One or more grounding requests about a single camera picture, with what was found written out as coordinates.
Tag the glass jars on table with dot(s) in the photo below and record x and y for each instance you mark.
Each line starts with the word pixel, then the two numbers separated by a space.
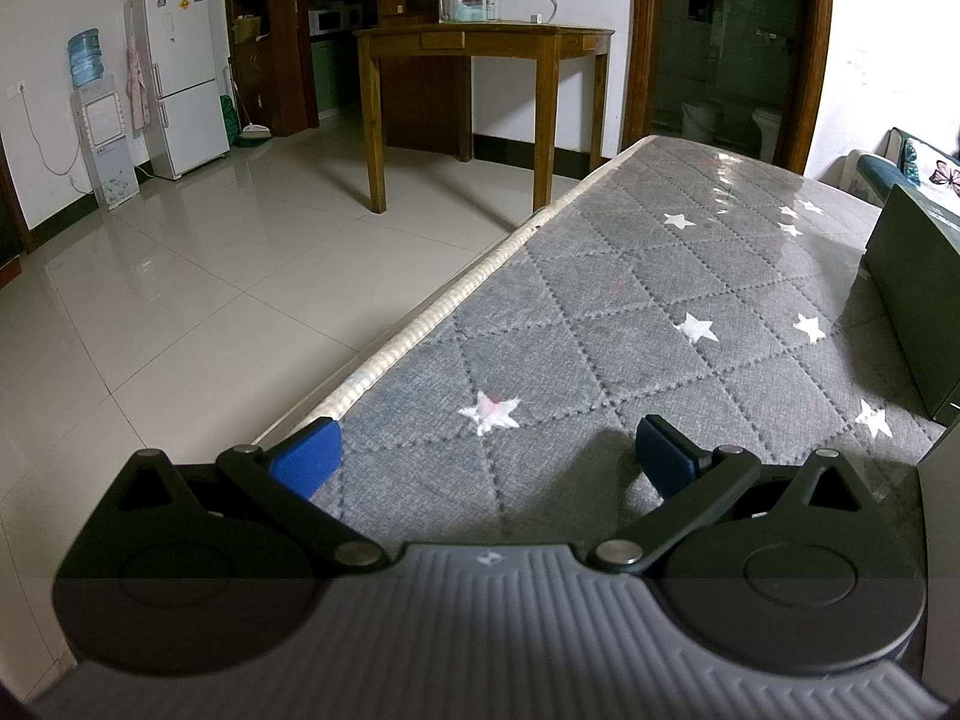
pixel 471 4

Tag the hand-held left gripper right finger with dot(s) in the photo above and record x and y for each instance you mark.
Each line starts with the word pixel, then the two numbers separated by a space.
pixel 664 457

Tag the white bucket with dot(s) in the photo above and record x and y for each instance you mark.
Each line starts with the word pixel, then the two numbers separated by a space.
pixel 701 124

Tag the butterfly-print cushion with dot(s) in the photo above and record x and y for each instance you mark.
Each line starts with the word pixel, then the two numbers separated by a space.
pixel 937 172

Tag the pink towel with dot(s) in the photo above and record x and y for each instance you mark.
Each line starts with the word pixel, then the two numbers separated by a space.
pixel 137 90

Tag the white water dispenser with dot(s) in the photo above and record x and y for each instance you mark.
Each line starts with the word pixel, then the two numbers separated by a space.
pixel 105 150

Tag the clear glass jar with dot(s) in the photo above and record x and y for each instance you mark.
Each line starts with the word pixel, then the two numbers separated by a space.
pixel 448 7

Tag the grey star quilted desktop cover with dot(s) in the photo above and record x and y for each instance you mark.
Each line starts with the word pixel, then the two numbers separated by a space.
pixel 637 300

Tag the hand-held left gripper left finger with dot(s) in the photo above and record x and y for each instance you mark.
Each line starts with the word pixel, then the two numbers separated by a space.
pixel 307 457

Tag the blue water bottle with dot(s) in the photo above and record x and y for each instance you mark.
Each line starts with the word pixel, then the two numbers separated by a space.
pixel 85 60

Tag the white refrigerator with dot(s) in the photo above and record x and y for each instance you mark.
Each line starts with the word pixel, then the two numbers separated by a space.
pixel 187 90

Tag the brown wooden table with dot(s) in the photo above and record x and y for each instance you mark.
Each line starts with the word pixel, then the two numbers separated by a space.
pixel 480 37

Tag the white microwave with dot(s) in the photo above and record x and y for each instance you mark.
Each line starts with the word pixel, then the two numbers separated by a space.
pixel 334 21

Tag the brown wooden door frame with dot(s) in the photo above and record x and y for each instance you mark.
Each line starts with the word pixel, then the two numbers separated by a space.
pixel 641 52

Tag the dark wooden cabinet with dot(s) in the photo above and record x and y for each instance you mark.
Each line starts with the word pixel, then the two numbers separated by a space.
pixel 285 52

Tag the black lidded glass jar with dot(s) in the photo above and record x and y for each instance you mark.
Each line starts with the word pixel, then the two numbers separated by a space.
pixel 493 1

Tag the white broom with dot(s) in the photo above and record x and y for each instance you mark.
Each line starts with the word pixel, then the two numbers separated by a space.
pixel 255 133

